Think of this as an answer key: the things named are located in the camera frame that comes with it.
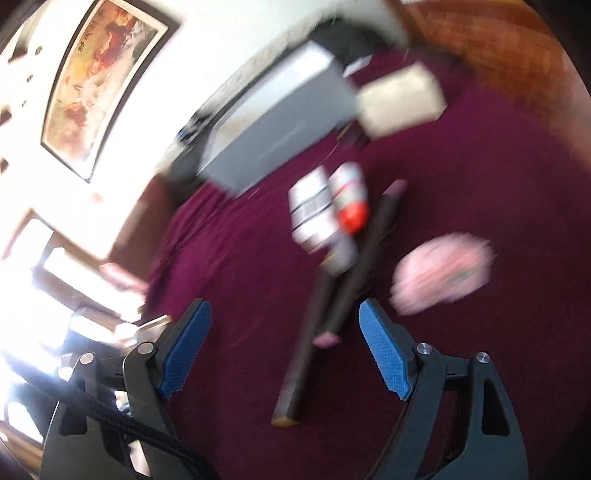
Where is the large grey open box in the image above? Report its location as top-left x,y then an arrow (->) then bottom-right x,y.
196,41 -> 358,197

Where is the small white bottle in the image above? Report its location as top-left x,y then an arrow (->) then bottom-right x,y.
318,235 -> 361,276

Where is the black stick with yellow tip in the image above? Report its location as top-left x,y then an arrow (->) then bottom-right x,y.
272,270 -> 342,426

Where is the white carton with barcode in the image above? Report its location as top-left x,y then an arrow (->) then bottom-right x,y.
288,166 -> 340,253

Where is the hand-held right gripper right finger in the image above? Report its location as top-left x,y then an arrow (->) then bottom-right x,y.
358,298 -> 530,480

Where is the white bottle with orange cap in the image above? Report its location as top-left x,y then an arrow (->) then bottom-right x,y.
328,161 -> 371,236

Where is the cream cardboard box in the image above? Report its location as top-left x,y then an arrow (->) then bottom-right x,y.
358,62 -> 448,141

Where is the pink patterned packet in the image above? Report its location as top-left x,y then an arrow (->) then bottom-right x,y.
390,233 -> 496,317

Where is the white paper tag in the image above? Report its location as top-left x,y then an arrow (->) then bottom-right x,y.
344,55 -> 373,77

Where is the black braided cable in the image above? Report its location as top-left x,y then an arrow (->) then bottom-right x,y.
4,360 -> 220,480

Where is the wooden brick-pattern panel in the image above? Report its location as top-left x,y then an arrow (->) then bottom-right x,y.
402,0 -> 575,123

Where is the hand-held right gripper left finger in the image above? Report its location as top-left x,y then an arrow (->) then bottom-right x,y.
39,298 -> 219,480

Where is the framed wall painting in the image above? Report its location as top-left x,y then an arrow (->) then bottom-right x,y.
41,0 -> 181,183

